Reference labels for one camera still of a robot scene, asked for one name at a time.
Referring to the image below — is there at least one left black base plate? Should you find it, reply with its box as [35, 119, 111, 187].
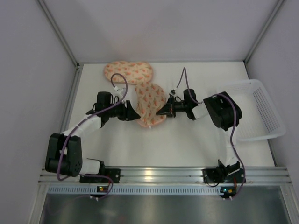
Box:
[79, 168, 121, 183]

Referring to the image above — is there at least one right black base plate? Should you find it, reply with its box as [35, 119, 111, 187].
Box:
[203, 167, 245, 185]

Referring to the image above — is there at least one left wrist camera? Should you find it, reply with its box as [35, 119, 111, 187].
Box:
[114, 86, 127, 98]

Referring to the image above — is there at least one pink mesh laundry bag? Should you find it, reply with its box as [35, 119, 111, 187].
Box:
[135, 82, 166, 127]
[103, 61, 154, 84]

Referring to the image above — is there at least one white plastic basket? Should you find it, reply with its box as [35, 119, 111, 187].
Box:
[217, 79, 286, 141]

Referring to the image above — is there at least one perforated cable duct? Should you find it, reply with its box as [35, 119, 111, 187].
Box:
[48, 185, 234, 196]

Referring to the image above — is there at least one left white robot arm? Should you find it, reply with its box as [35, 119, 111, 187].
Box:
[45, 91, 140, 177]

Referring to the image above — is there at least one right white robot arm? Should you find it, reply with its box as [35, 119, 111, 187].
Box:
[156, 89, 242, 175]

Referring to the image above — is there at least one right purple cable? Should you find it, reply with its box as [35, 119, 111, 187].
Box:
[174, 67, 246, 199]

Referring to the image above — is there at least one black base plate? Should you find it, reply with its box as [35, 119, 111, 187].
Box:
[79, 168, 121, 183]
[203, 167, 245, 185]

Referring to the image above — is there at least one aluminium mounting rail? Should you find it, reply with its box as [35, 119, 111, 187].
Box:
[38, 166, 292, 185]

